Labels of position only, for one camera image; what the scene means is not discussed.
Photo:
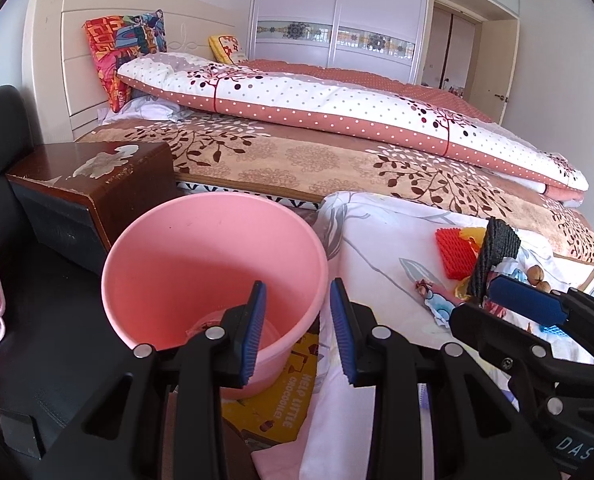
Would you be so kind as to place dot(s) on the white sliding door wardrobe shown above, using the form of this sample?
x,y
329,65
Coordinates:
x,y
337,5

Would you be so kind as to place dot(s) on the white polka dot quilt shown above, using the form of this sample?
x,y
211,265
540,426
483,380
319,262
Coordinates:
x,y
327,100

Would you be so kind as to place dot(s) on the yellow foam fruit net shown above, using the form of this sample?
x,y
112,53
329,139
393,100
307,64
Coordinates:
x,y
472,237

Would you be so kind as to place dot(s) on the walnut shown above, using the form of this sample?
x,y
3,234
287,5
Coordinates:
x,y
545,287
535,274

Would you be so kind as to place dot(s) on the yellow cardboard box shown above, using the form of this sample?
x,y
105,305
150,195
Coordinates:
x,y
282,400

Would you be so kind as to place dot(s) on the dark wooden nightstand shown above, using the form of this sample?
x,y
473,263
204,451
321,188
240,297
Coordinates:
x,y
92,180

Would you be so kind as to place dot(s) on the printed candy wrapper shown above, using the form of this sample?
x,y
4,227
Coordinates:
x,y
437,300

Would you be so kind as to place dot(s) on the black leather chair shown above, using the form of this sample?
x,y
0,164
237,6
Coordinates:
x,y
42,320

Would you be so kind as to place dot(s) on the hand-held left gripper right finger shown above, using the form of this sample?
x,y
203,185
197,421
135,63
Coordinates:
x,y
339,332

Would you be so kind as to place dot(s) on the blue foam piece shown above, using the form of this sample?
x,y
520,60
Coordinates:
x,y
553,332

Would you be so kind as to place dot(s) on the pink plastic bucket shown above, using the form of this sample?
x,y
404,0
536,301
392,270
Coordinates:
x,y
187,260

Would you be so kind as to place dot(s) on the yellow floral pillow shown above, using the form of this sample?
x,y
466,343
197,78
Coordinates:
x,y
227,47

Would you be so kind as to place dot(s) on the pink cloth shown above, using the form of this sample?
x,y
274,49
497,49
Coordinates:
x,y
277,460

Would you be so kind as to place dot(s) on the red dotted bed cover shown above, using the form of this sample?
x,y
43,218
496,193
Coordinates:
x,y
377,82

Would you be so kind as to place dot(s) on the cream bed headboard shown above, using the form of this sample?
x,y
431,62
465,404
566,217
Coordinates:
x,y
62,60

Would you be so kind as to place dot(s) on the white pillow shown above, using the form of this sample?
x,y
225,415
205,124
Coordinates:
x,y
147,109

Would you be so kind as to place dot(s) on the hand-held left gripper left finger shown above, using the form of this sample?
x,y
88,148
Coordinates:
x,y
254,332

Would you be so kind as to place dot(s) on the brown leaf print blanket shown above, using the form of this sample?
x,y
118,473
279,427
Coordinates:
x,y
302,160

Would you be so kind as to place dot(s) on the black foam fruit net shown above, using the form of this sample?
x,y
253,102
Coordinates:
x,y
497,245

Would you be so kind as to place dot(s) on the white floral sheet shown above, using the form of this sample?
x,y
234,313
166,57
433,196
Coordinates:
x,y
377,250

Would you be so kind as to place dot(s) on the colourful printed pillow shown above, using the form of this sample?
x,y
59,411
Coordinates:
x,y
122,50

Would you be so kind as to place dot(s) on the beige room door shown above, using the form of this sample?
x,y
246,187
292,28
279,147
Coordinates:
x,y
457,50

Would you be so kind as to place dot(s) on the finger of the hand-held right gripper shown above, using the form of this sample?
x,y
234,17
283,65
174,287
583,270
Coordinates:
x,y
524,299
482,325

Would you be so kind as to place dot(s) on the red foam fruit net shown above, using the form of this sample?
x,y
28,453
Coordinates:
x,y
454,255

